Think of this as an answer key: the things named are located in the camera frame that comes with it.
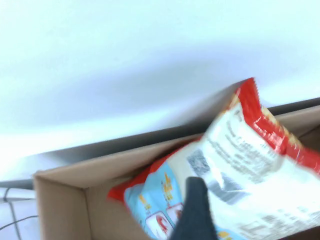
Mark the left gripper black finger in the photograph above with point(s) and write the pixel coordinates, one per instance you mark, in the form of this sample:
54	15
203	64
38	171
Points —
197	215

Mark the red white shrimp chips bag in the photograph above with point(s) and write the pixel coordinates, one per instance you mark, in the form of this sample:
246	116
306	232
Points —
250	175

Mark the wide low cardboard box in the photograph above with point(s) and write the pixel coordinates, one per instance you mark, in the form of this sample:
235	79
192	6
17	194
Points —
100	170

